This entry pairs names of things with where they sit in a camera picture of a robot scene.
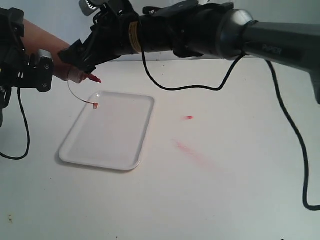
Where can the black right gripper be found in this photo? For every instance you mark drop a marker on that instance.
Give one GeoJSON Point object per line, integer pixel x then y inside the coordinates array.
{"type": "Point", "coordinates": [112, 36]}

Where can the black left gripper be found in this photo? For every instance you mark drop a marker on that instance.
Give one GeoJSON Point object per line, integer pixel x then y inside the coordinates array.
{"type": "Point", "coordinates": [12, 50]}

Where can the white rectangular plastic tray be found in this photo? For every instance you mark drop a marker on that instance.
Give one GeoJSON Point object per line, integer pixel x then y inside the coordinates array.
{"type": "Point", "coordinates": [111, 136]}

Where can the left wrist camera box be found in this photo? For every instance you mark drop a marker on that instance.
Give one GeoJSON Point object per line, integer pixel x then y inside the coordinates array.
{"type": "Point", "coordinates": [38, 74]}

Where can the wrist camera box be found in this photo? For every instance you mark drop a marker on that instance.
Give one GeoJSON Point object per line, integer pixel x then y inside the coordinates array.
{"type": "Point", "coordinates": [88, 7]}
{"type": "Point", "coordinates": [38, 74]}

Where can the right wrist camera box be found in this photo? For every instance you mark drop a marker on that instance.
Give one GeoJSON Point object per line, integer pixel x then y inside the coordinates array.
{"type": "Point", "coordinates": [88, 7]}

